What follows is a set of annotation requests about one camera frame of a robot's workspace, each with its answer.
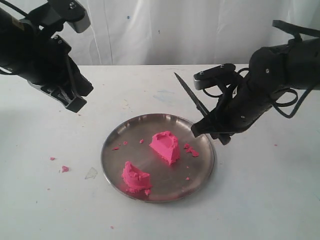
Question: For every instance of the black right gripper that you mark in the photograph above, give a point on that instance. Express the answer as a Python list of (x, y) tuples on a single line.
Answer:
[(243, 105)]

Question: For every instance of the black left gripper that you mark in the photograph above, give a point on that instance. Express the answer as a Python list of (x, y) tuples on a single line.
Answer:
[(46, 65)]

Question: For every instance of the black knife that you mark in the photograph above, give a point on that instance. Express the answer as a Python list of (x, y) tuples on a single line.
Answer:
[(199, 105)]

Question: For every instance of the pink clay half piece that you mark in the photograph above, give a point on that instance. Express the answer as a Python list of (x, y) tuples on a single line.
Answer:
[(135, 179)]

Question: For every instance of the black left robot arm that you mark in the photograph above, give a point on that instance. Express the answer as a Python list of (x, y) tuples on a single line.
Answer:
[(43, 21)]

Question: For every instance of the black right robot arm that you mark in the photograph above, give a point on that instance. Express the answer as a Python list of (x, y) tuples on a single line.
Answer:
[(276, 77)]

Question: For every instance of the round steel plate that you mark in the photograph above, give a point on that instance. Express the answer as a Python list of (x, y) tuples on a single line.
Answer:
[(130, 142)]

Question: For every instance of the large pink dough crumb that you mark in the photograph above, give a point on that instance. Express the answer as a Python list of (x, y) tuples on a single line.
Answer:
[(65, 169)]

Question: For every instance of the clear tape scrap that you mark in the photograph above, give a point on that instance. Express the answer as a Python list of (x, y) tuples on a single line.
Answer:
[(91, 174)]

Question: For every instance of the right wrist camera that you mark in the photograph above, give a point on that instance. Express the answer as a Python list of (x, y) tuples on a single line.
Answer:
[(221, 74)]

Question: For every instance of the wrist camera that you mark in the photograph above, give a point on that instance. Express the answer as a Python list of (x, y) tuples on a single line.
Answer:
[(221, 74), (72, 12)]

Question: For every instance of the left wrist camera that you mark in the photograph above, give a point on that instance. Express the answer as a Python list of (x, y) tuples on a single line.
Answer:
[(72, 12)]

